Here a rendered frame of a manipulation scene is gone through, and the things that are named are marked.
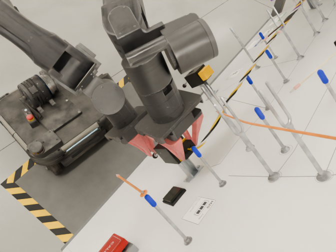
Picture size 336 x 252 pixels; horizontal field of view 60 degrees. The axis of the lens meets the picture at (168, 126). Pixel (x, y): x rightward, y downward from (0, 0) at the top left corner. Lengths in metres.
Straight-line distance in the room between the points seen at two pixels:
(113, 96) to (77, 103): 1.38
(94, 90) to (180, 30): 0.18
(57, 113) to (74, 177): 0.40
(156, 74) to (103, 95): 0.15
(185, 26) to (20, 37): 0.28
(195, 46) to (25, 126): 1.58
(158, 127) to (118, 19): 0.16
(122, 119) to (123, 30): 0.23
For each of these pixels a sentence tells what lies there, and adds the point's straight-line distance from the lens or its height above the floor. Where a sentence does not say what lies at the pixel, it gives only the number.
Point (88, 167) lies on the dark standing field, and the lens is 1.90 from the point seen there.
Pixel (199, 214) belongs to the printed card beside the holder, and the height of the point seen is 1.17.
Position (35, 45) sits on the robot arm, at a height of 1.31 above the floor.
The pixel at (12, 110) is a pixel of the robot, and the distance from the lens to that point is 2.01.
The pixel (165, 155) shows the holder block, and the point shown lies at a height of 1.15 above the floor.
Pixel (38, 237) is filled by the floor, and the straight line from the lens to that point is 1.82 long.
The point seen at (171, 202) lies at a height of 1.11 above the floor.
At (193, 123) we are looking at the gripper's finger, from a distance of 0.47.
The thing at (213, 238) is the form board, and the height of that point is 1.22.
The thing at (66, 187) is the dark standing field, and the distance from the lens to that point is 1.87.
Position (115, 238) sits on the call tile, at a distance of 0.55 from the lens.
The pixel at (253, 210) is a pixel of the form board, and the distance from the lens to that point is 0.42.
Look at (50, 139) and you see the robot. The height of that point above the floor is 0.28.
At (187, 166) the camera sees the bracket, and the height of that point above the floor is 1.11.
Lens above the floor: 1.63
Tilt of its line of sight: 55 degrees down
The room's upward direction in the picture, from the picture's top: straight up
